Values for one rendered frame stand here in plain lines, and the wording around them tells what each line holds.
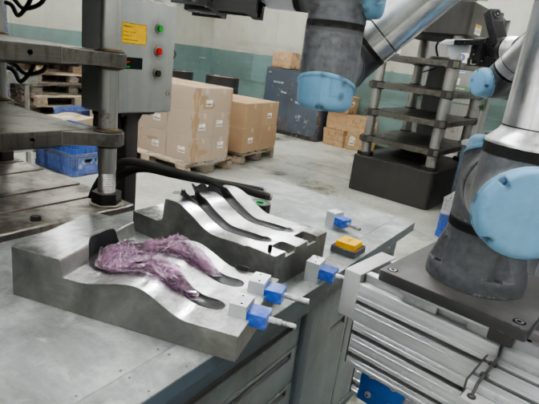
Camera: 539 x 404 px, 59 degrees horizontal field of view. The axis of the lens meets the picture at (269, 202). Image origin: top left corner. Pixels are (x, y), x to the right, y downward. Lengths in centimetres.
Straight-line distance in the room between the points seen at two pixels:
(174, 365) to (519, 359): 55
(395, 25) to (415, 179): 445
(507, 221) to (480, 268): 18
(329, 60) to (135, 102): 132
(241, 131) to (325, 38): 524
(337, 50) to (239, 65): 928
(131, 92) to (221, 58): 841
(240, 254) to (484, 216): 72
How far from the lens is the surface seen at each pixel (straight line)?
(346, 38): 62
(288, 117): 847
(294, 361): 145
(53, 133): 162
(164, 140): 537
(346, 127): 801
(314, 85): 62
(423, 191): 514
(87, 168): 499
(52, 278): 106
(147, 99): 190
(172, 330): 95
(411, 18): 74
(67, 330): 101
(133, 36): 184
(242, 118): 582
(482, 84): 140
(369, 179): 536
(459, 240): 78
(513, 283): 80
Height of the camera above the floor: 134
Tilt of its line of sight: 17 degrees down
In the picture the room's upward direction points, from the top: 7 degrees clockwise
